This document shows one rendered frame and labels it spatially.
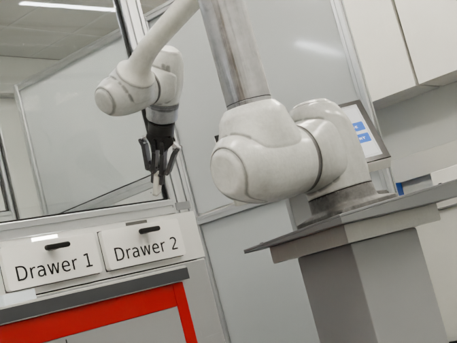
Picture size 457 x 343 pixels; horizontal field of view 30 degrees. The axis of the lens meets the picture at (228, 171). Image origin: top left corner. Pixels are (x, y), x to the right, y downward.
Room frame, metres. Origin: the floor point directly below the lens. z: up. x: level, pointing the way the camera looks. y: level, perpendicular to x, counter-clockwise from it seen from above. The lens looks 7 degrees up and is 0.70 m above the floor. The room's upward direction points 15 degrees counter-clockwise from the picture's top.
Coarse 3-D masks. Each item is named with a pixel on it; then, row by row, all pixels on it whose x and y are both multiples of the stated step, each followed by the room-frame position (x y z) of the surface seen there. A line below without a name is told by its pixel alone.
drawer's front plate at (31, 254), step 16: (48, 240) 2.19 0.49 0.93; (64, 240) 2.22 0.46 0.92; (80, 240) 2.26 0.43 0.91; (0, 256) 2.08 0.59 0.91; (16, 256) 2.11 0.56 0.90; (32, 256) 2.14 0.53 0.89; (48, 256) 2.18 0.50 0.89; (64, 256) 2.21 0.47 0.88; (80, 256) 2.25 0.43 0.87; (96, 256) 2.29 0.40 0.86; (48, 272) 2.17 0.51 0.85; (64, 272) 2.20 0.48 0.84; (80, 272) 2.24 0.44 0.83; (96, 272) 2.28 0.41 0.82; (16, 288) 2.09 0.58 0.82
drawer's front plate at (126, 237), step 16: (144, 224) 2.43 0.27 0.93; (160, 224) 2.47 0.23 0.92; (176, 224) 2.52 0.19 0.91; (112, 240) 2.34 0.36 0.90; (128, 240) 2.37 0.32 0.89; (144, 240) 2.42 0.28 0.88; (160, 240) 2.46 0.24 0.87; (176, 240) 2.51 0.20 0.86; (112, 256) 2.33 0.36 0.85; (144, 256) 2.41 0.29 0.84; (160, 256) 2.45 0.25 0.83; (176, 256) 2.50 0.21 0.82
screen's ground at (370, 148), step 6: (342, 108) 2.87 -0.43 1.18; (348, 108) 2.87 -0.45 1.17; (354, 108) 2.86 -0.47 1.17; (348, 114) 2.85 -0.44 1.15; (354, 114) 2.84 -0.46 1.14; (360, 114) 2.84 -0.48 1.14; (354, 120) 2.82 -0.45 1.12; (360, 120) 2.82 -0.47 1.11; (366, 126) 2.80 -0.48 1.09; (360, 132) 2.78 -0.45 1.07; (366, 132) 2.78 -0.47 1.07; (372, 138) 2.76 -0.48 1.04; (366, 144) 2.74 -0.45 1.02; (372, 144) 2.74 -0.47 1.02; (366, 150) 2.72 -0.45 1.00; (372, 150) 2.72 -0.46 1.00; (378, 150) 2.72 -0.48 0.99; (366, 156) 2.71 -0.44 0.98; (372, 156) 2.70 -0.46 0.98
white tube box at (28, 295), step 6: (6, 294) 1.79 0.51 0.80; (12, 294) 1.80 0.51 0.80; (18, 294) 1.81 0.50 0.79; (24, 294) 1.82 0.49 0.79; (30, 294) 1.83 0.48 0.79; (0, 300) 1.79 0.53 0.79; (6, 300) 1.78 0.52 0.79; (12, 300) 1.80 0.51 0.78; (18, 300) 1.81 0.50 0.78; (24, 300) 1.82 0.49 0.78; (0, 306) 1.79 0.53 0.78
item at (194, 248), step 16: (112, 224) 2.37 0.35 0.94; (192, 224) 2.59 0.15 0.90; (16, 240) 2.14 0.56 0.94; (96, 240) 2.32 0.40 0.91; (192, 240) 2.58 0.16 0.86; (192, 256) 2.57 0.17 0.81; (0, 272) 2.09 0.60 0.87; (112, 272) 2.34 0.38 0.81; (128, 272) 2.38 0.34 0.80; (0, 288) 2.08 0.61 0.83; (32, 288) 2.15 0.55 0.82; (48, 288) 2.18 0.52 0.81
